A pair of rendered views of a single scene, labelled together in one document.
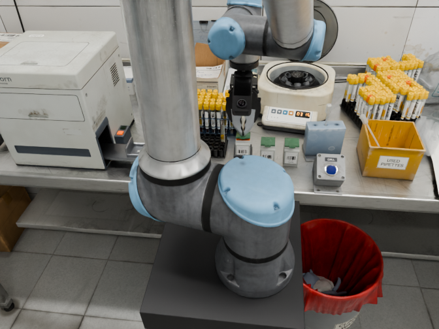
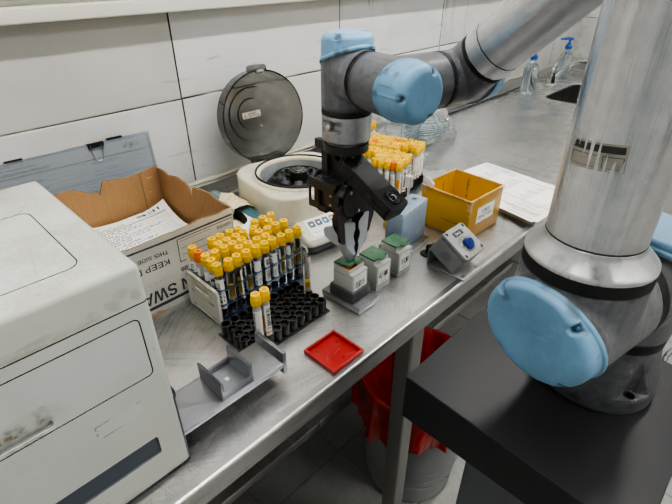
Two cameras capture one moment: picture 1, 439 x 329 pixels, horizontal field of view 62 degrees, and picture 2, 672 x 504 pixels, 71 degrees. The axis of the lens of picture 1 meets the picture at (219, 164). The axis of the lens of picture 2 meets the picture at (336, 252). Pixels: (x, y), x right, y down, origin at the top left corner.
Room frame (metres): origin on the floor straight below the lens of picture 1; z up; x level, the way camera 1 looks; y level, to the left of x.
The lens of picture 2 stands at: (0.44, 0.52, 1.41)
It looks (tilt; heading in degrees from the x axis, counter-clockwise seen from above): 32 degrees down; 305
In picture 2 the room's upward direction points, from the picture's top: straight up
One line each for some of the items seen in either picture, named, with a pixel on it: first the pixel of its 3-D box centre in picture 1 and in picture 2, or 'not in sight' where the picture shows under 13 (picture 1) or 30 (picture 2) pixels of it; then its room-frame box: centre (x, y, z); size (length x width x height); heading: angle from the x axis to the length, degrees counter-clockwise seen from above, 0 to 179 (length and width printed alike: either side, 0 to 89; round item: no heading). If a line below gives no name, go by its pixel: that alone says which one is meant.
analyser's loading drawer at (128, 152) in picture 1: (130, 149); (212, 386); (0.84, 0.25, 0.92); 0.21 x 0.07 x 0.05; 81
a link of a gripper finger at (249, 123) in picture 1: (249, 117); (349, 230); (0.84, -0.09, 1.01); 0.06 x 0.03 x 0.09; 173
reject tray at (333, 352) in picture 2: not in sight; (333, 351); (0.77, 0.07, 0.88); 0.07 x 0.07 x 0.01; 81
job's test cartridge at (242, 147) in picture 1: (243, 146); (350, 278); (0.83, -0.07, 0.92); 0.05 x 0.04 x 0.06; 173
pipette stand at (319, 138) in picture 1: (323, 140); (405, 224); (0.84, -0.30, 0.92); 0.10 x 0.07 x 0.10; 88
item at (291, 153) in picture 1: (291, 152); (395, 255); (0.81, -0.20, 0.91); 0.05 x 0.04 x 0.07; 171
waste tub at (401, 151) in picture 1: (387, 149); (460, 204); (0.78, -0.46, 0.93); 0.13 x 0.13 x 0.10; 79
